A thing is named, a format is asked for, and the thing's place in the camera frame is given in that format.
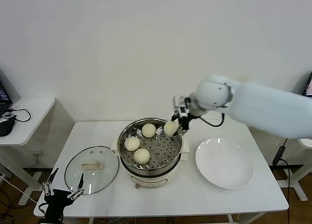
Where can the stainless steel steamer basket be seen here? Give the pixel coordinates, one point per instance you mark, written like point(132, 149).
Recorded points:
point(161, 155)

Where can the round glass pot lid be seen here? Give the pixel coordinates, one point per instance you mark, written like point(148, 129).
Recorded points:
point(107, 165)

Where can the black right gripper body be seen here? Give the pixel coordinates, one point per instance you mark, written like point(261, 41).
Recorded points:
point(188, 104)

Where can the white steamed baozi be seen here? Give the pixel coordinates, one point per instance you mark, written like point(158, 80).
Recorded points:
point(132, 143)
point(170, 128)
point(149, 130)
point(141, 156)

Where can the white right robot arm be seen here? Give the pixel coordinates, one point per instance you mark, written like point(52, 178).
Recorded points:
point(263, 107)

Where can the small white printed tag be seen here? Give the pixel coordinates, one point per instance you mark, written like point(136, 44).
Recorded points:
point(8, 115)

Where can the black laptop with pink screen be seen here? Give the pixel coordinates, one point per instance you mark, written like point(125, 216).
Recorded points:
point(3, 92)

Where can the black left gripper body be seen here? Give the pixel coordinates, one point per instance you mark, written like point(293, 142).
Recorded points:
point(57, 202)

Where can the white side desk black crossbar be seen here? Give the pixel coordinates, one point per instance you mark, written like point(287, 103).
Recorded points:
point(301, 196)

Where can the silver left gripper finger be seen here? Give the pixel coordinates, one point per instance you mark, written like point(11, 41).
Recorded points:
point(78, 191)
point(48, 188)

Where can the round white plate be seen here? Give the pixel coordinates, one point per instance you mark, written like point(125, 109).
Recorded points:
point(224, 163)

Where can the black computer mouse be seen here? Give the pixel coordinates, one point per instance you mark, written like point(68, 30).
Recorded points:
point(6, 127)

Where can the white rounded side desk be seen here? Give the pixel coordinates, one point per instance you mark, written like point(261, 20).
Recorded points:
point(31, 116)

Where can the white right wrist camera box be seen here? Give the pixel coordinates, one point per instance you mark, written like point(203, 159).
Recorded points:
point(182, 111)

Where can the white wall socket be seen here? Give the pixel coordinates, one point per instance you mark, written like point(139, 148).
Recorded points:
point(37, 152)

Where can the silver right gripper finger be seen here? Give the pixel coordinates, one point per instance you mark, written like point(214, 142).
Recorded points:
point(174, 117)
point(184, 124)

